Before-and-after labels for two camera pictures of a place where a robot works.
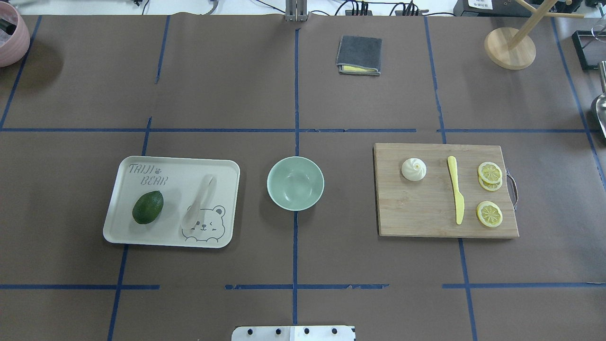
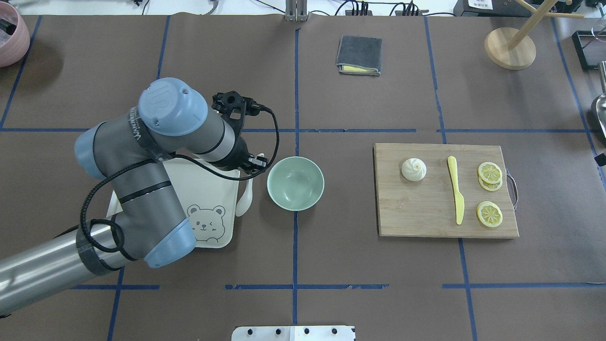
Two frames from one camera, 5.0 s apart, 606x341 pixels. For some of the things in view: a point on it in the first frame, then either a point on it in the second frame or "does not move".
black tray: [591, 47] does not move
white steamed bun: [414, 169] does not move
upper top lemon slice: [490, 172] does not move
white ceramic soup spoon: [193, 217] → [245, 204]
